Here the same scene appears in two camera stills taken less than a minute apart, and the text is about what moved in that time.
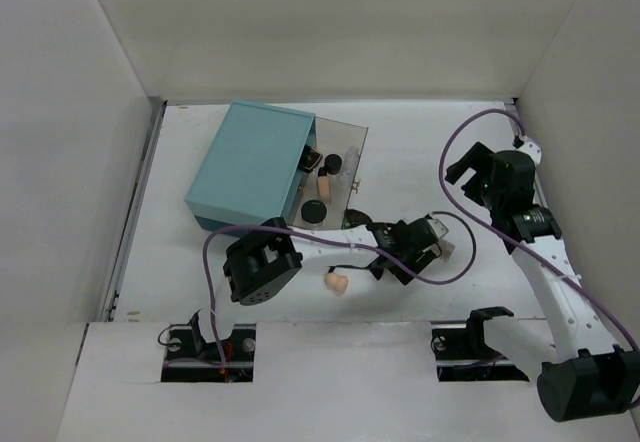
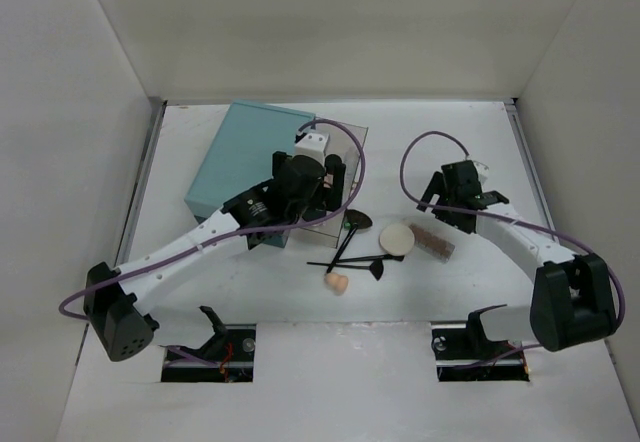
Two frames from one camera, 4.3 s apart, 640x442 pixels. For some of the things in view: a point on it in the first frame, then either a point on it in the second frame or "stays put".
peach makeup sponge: x=337 y=282 stays put
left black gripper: x=405 y=266 → x=329 y=182
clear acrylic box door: x=330 y=167 stays put
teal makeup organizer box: x=250 y=174 stays put
